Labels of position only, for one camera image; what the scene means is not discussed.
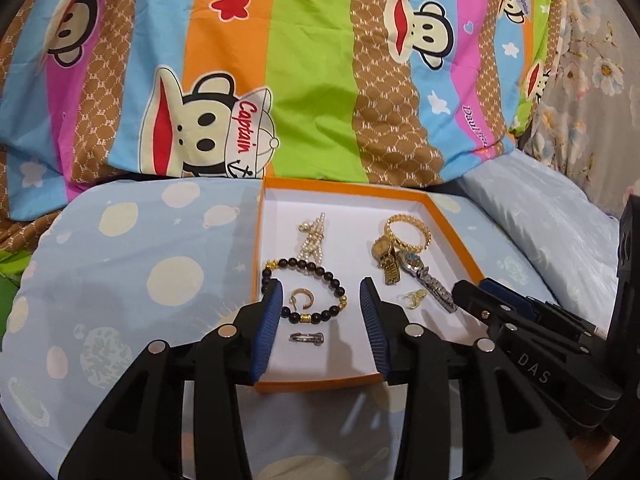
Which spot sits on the gold heart charm earring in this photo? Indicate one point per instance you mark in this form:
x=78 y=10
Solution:
x=414 y=299

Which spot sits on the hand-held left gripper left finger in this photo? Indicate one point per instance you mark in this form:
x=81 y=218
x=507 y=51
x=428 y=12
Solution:
x=267 y=330

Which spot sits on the green cushion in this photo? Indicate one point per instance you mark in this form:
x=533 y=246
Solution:
x=7 y=300

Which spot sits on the orange cardboard box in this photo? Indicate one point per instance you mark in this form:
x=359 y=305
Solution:
x=345 y=240

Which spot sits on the grey floral cloth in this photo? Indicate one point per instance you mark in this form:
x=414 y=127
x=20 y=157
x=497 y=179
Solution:
x=590 y=85

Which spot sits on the blue planet print sheet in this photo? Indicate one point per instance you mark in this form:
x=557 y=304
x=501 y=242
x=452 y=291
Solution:
x=150 y=260

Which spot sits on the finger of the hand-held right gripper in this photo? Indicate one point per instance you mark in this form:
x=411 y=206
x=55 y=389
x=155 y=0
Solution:
x=510 y=296
x=480 y=307

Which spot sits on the colourful striped monkey blanket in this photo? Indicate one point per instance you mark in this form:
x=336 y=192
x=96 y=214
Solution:
x=310 y=60

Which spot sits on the gold wristwatch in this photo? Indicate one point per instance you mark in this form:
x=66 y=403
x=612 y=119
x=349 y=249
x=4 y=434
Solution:
x=381 y=250

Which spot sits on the gold hoop earring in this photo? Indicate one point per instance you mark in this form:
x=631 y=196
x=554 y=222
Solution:
x=311 y=299

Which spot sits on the silver wristwatch purple face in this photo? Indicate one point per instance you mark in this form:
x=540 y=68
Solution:
x=415 y=262

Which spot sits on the plain light blue quilt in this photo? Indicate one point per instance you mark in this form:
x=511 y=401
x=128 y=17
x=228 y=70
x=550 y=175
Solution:
x=540 y=220

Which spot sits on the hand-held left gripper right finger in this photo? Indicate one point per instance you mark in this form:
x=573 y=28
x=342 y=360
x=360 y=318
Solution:
x=375 y=330

